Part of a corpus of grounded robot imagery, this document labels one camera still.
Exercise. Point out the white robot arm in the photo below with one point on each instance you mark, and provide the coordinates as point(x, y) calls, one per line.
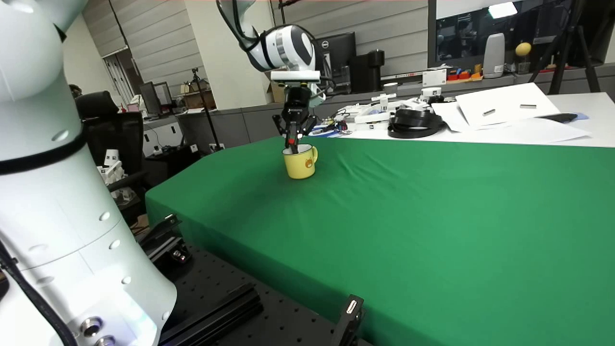
point(76, 273)

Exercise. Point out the black perforated breadboard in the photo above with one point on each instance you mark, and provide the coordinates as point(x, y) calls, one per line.
point(203, 279)

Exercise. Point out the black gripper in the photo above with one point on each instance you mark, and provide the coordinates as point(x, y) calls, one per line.
point(297, 116)

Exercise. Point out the yellow ball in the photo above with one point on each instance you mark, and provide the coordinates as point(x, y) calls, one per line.
point(524, 49)

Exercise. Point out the black aluminium rail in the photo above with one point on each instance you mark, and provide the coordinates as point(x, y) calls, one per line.
point(216, 322)

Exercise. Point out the dark marker pen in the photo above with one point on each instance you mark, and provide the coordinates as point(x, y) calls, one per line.
point(293, 141)

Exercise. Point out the black office chair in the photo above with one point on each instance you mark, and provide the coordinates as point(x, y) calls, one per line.
point(115, 141)

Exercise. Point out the green table cloth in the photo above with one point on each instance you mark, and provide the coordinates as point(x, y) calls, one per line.
point(449, 245)

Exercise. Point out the yellow mug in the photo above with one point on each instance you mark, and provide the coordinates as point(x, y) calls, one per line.
point(301, 164)

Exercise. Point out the black camera tripod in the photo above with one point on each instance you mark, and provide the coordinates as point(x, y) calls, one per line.
point(218, 147)

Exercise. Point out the black clamp on table edge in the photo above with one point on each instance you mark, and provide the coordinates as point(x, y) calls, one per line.
point(349, 325)

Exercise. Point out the white cylindrical speaker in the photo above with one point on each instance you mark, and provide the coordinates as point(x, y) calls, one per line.
point(495, 54)

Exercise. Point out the white paper sheets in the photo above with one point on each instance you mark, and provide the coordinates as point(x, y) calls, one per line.
point(520, 114)

